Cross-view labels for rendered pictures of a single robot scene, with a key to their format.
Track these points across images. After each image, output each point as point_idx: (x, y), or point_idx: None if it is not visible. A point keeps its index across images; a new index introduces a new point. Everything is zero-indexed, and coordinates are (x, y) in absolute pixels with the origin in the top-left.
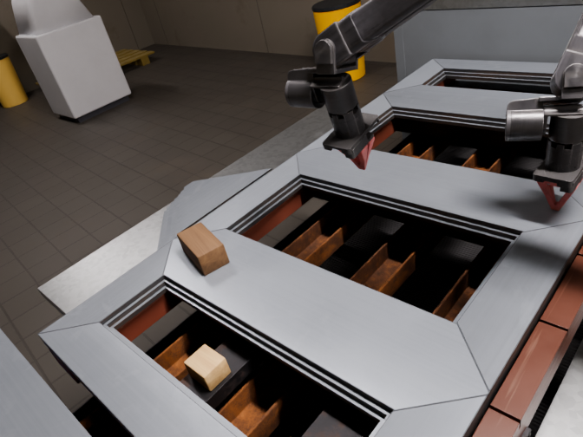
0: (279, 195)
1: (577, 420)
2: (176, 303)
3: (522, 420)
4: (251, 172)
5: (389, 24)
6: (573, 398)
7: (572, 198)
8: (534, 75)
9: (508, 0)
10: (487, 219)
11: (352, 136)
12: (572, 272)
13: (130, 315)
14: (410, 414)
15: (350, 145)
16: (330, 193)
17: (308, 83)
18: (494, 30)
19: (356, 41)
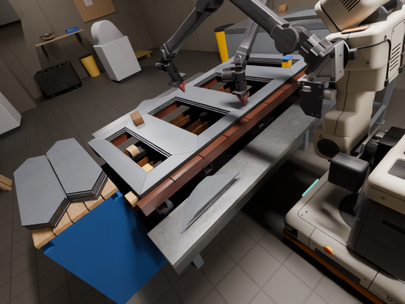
0: (167, 103)
1: (233, 164)
2: (130, 136)
3: (205, 157)
4: (163, 96)
5: (176, 44)
6: (235, 159)
7: (251, 101)
8: (269, 59)
9: (262, 29)
10: (222, 108)
11: (176, 80)
12: (238, 122)
13: (114, 137)
14: (175, 155)
15: (175, 83)
16: (183, 102)
17: (161, 63)
18: (259, 41)
19: (169, 50)
